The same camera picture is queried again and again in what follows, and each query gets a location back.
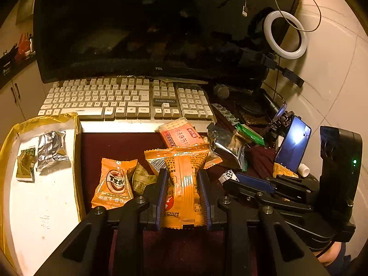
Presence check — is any silver foil snack bag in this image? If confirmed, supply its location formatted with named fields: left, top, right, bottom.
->
left=37, top=131, right=69, bottom=173

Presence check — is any green gold snack packet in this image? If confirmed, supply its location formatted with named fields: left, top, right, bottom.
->
left=16, top=147, right=36, bottom=183

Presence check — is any white ring light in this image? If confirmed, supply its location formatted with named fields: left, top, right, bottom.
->
left=263, top=11, right=308, bottom=60

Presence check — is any gold rimmed white tray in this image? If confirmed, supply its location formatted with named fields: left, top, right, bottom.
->
left=1, top=113, right=86, bottom=275

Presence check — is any smartphone on stand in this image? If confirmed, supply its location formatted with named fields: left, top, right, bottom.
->
left=274, top=117, right=311, bottom=173

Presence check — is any orange plastic bag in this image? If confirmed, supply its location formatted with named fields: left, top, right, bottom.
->
left=14, top=33, right=32, bottom=64

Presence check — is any tan snack packet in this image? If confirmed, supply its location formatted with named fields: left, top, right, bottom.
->
left=132, top=163, right=157, bottom=195

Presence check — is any black microphone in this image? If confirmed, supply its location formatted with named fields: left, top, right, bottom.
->
left=213, top=84, right=230, bottom=100

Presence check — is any red white cracker pack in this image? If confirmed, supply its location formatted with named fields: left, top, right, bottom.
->
left=155, top=118, right=205, bottom=148

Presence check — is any orange round-logo snack packet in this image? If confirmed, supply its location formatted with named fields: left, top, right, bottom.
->
left=91, top=158, right=138, bottom=210

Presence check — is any white computer keyboard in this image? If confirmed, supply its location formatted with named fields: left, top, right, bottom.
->
left=38, top=75, right=216, bottom=122

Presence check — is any black TCL monitor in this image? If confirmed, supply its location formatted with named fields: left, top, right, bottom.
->
left=34, top=0, right=300, bottom=83

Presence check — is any green wafer biscuit pack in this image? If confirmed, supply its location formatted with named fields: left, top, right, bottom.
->
left=235, top=123, right=265, bottom=146

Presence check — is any pill blister pack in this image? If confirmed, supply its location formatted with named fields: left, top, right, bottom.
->
left=211, top=103, right=239, bottom=126

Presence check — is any silver clear snack bag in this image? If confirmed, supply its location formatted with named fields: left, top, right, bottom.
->
left=207, top=123, right=248, bottom=172

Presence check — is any black white patterned candy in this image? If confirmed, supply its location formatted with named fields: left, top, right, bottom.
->
left=218, top=170, right=239, bottom=184

